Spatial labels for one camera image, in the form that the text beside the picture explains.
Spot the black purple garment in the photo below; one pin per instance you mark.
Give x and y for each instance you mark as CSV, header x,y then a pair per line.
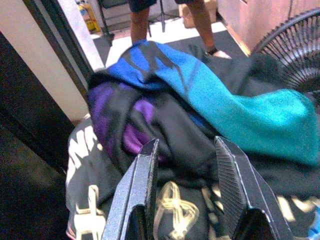
x,y
145,130

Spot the black garment with cream print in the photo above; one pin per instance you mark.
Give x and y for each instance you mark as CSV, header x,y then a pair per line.
x,y
100,195

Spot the blue teal black garment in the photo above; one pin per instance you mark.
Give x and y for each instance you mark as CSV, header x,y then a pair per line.
x,y
225,105

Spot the black chair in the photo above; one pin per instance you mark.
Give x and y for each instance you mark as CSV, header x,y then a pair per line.
x,y
107,17

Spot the person's bare leg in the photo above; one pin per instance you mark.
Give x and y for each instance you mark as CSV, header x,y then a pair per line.
x,y
203,27
140,22

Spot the black tripod stand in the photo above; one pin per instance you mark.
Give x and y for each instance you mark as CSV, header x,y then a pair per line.
x,y
162,15

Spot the brown cardboard box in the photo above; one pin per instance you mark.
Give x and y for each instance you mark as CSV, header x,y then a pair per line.
x,y
197,13

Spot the yellow container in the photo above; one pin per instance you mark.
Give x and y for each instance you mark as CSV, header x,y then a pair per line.
x,y
88,16

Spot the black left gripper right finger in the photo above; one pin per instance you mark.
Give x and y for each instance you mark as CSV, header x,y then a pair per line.
x,y
237,185

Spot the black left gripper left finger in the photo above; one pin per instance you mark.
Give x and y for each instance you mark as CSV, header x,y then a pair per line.
x,y
135,190

